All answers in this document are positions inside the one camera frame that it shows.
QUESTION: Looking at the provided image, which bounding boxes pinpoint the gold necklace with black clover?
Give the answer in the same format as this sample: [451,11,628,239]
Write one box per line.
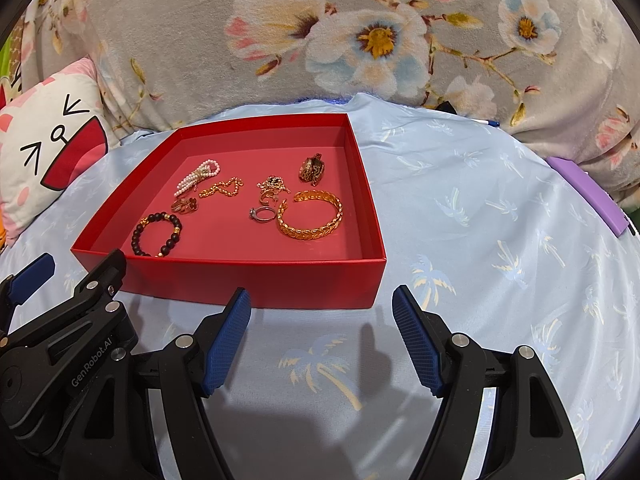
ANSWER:
[256,175,292,206]

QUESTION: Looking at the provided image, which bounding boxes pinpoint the gold beaded chain bracelet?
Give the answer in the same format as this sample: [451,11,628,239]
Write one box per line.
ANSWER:
[199,177,244,199]

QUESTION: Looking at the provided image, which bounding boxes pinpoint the black bead bracelet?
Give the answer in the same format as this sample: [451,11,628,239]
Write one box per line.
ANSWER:
[131,211,182,257]

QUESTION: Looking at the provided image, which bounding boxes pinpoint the gold cuff bracelet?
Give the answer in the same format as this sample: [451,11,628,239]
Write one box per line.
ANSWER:
[276,189,344,241]

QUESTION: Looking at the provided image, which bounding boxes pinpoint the white cartoon face pillow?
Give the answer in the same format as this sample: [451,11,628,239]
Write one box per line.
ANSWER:
[0,57,123,241]

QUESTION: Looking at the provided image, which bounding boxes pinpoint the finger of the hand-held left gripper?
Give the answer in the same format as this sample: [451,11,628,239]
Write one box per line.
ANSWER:
[7,249,127,336]
[0,254,55,322]

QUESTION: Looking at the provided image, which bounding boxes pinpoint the brown and gold ring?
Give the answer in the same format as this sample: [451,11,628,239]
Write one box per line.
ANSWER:
[299,152,327,186]

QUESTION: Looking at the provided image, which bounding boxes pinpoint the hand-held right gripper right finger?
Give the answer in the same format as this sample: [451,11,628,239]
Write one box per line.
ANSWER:
[391,285,586,480]

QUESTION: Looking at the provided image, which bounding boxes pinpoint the red cardboard box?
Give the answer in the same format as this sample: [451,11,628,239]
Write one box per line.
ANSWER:
[71,113,387,309]

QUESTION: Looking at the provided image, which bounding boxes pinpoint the purple flat object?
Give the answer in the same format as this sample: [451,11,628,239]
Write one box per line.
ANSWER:
[545,156,630,238]

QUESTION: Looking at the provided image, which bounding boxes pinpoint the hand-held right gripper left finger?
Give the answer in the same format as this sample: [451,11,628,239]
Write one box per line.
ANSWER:
[60,287,252,480]

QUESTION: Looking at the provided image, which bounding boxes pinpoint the light blue palm print cloth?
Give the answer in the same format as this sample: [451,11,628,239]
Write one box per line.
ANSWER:
[0,92,640,480]

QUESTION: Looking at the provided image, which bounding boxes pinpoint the grey floral blanket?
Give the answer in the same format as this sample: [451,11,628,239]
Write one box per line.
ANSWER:
[20,0,640,206]

